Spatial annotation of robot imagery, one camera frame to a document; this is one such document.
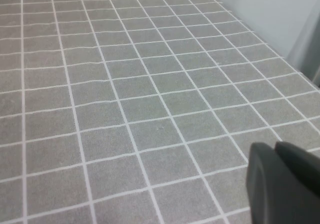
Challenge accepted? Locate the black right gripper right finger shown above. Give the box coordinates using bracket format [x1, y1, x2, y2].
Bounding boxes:
[274, 141, 320, 201]

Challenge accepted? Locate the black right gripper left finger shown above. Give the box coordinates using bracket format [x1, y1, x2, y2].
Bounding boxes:
[245, 142, 320, 224]

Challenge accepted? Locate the grey white-grid tablecloth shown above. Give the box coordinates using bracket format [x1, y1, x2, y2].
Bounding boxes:
[0, 0, 320, 224]

